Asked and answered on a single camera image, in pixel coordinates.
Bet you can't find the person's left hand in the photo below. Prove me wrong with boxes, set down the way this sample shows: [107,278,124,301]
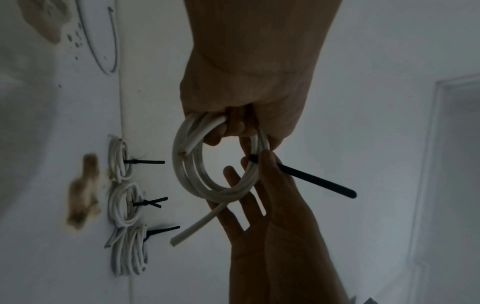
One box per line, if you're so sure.
[179,56,317,152]

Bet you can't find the person's right hand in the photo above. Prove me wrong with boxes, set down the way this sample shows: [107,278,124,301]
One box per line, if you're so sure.
[208,137,333,259]

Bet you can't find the large white cable coil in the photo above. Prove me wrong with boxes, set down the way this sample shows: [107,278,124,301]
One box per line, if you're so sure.
[170,111,272,247]

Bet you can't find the small white cable coil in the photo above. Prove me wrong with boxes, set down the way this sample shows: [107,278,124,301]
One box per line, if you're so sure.
[107,135,133,183]
[108,181,146,228]
[103,224,150,277]

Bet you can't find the long black cable tie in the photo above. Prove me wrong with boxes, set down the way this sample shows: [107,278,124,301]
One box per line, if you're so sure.
[247,154,358,199]

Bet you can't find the white round disc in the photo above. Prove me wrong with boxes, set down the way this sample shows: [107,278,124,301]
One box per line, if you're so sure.
[74,0,121,76]

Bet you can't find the person's left forearm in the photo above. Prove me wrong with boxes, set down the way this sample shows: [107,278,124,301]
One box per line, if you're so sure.
[183,0,350,73]

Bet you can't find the white door frame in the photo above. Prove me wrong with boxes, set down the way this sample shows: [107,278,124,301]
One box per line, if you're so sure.
[406,72,480,304]

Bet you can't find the person's right forearm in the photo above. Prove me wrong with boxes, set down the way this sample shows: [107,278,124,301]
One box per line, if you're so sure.
[228,252,359,304]

